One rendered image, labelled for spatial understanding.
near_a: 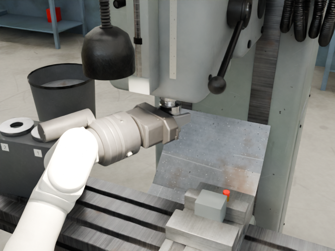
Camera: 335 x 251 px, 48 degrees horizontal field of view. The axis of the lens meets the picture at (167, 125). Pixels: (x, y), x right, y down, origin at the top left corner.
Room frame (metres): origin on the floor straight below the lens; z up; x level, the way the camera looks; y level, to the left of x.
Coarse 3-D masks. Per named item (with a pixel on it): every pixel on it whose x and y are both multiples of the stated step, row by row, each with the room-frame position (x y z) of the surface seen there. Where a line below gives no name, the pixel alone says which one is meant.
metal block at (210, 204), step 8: (200, 192) 0.68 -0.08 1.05; (208, 192) 0.68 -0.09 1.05; (200, 200) 0.65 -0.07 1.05; (208, 200) 0.65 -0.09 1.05; (216, 200) 0.65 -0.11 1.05; (224, 200) 0.65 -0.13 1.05; (200, 208) 0.64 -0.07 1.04; (208, 208) 0.63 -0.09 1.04; (216, 208) 0.63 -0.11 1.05; (224, 208) 0.65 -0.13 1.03; (208, 216) 0.63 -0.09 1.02; (216, 216) 0.63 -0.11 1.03; (224, 216) 0.66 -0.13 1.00
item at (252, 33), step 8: (256, 0) 0.80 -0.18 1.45; (264, 0) 0.86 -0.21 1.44; (256, 8) 0.81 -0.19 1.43; (264, 8) 0.87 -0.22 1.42; (256, 16) 0.82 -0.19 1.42; (248, 24) 0.76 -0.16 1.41; (256, 24) 0.82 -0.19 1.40; (240, 32) 0.75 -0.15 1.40; (248, 32) 0.76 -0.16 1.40; (256, 32) 0.83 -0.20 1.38; (240, 40) 0.75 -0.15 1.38; (248, 40) 0.77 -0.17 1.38; (256, 40) 0.85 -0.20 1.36; (240, 48) 0.75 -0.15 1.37; (248, 48) 0.78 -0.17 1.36; (240, 56) 0.75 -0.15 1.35
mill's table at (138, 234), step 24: (0, 192) 0.86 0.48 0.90; (96, 192) 0.88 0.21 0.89; (120, 192) 0.86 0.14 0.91; (0, 216) 0.79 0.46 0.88; (72, 216) 0.76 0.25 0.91; (96, 216) 0.76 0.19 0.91; (120, 216) 0.77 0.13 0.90; (144, 216) 0.76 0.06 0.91; (168, 216) 0.76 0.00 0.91; (72, 240) 0.69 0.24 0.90; (96, 240) 0.67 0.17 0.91; (120, 240) 0.67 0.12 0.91; (144, 240) 0.67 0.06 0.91; (264, 240) 0.67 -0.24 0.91; (288, 240) 0.67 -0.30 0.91
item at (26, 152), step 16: (0, 128) 0.88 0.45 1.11; (16, 128) 0.88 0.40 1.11; (32, 128) 0.89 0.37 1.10; (0, 144) 0.85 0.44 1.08; (16, 144) 0.83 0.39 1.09; (32, 144) 0.82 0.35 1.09; (48, 144) 0.82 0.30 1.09; (0, 160) 0.85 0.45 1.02; (16, 160) 0.84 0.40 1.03; (32, 160) 0.82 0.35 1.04; (0, 176) 0.85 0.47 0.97; (16, 176) 0.84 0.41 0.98; (32, 176) 0.82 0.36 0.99; (16, 192) 0.84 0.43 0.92
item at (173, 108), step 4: (160, 104) 0.69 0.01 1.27; (164, 104) 0.69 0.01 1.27; (168, 104) 0.69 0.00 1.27; (172, 104) 0.69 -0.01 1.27; (176, 104) 0.69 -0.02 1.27; (180, 104) 0.69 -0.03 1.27; (160, 108) 0.69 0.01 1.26; (164, 108) 0.68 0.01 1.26; (168, 108) 0.68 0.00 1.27; (172, 108) 0.68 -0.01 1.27; (176, 108) 0.68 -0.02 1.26; (180, 108) 0.69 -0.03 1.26
